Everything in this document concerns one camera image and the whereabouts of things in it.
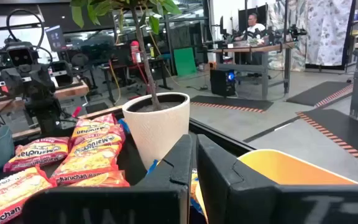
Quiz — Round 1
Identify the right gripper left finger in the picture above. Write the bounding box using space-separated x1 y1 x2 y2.
22 134 195 224

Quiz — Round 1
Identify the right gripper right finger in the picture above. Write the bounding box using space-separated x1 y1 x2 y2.
196 134 358 224

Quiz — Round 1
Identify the orange Maruchan ramen packet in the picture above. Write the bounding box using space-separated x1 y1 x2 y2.
70 170 131 188
50 133 124 187
0 166 55 224

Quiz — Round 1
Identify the background wooden robot table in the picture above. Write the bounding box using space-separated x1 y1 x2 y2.
0 79 90 116

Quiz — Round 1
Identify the tilted dark monitor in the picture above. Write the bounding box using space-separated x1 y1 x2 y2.
44 24 67 53

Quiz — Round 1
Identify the potted plant in white pot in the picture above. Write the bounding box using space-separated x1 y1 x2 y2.
70 0 191 170

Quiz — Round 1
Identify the black floor mat striped edge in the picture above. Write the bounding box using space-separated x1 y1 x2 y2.
285 80 354 109
190 94 274 114
296 108 358 172

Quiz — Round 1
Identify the red bottle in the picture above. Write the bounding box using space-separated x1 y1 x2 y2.
129 40 142 65

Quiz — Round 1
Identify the computer tower with blue light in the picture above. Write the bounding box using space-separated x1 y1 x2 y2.
209 68 238 98

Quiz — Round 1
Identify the dark background desk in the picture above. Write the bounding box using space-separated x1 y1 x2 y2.
99 55 174 105

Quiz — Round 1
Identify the green board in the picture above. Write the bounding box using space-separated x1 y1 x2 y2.
173 47 198 78

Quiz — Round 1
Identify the background wooden desk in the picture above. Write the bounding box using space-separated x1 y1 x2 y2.
211 41 295 101

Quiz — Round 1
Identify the person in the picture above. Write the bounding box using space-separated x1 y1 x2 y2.
242 12 267 40

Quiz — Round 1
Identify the floral patterned curtain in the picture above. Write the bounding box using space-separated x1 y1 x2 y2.
267 0 354 68

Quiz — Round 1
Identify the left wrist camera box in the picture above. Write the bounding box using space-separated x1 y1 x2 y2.
6 41 40 68

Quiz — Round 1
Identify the red clamp handle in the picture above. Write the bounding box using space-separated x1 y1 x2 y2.
71 105 83 119

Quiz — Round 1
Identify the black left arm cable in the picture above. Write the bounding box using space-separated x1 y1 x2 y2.
6 8 45 50

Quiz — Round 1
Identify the black metal rig frame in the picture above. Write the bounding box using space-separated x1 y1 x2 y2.
188 118 256 157

